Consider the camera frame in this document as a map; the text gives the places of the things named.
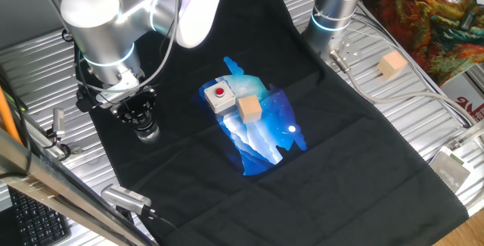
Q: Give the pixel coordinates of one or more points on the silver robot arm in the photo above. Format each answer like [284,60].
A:
[98,30]

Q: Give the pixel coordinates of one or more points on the clear glass jar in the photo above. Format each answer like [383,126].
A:
[148,136]

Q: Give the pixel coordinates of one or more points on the aluminium camera bracket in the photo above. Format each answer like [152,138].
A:
[75,150]

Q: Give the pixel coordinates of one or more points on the orange tube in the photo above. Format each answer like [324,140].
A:
[7,117]

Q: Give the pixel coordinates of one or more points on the small silver exterior camera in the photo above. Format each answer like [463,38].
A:
[58,121]

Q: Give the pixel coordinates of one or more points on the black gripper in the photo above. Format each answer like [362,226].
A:
[136,106]

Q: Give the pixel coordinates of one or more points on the wooden cube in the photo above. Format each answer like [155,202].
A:
[249,109]
[391,64]

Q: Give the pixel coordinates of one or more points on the aluminium frame beam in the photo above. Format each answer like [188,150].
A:
[56,197]

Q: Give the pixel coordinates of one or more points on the white panel with red logo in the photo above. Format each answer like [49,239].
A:
[469,104]

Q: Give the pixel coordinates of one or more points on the black cloth with blue print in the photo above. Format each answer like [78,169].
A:
[340,162]

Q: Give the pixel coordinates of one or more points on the black keyboard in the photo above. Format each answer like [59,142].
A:
[38,223]

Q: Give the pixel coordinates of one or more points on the grey box with red button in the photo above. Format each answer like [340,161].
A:
[221,100]

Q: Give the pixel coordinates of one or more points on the white flat device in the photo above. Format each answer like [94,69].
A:
[450,170]

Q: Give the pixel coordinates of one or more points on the colourful patterned cloth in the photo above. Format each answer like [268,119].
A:
[416,30]

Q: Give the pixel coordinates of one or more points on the silver ribbed exterior camera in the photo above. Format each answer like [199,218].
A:
[125,197]

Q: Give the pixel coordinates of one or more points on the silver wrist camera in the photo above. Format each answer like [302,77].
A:
[121,89]

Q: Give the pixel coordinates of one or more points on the small dark metal object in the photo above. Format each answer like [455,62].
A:
[469,20]

